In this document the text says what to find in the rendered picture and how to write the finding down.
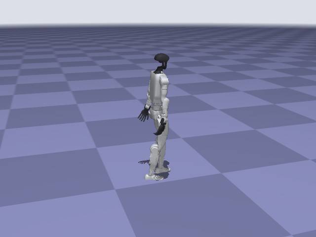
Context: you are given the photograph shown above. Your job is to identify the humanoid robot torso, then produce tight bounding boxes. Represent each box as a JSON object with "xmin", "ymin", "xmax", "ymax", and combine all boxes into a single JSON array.
[{"xmin": 150, "ymin": 71, "xmax": 167, "ymax": 120}]

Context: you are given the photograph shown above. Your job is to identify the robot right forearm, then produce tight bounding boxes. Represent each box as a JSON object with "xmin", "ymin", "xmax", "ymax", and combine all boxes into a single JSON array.
[{"xmin": 161, "ymin": 98, "xmax": 169, "ymax": 123}]

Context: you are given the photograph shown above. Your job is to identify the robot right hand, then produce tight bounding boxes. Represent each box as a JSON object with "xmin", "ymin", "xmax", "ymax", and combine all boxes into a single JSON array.
[{"xmin": 154, "ymin": 118, "xmax": 166, "ymax": 135}]

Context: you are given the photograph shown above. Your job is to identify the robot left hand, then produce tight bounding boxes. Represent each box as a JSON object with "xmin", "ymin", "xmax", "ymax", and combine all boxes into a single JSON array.
[{"xmin": 138, "ymin": 105, "xmax": 151, "ymax": 122}]

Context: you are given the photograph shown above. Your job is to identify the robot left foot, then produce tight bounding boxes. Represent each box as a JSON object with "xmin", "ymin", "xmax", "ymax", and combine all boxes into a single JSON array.
[{"xmin": 155, "ymin": 166, "xmax": 171, "ymax": 174}]

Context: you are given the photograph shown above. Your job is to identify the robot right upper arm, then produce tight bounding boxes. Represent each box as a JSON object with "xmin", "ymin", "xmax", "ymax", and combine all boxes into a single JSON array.
[{"xmin": 159, "ymin": 76, "xmax": 169, "ymax": 103}]

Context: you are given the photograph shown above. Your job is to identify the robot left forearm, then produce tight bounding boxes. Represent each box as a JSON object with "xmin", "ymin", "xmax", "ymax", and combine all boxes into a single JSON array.
[{"xmin": 145, "ymin": 92, "xmax": 153, "ymax": 109}]

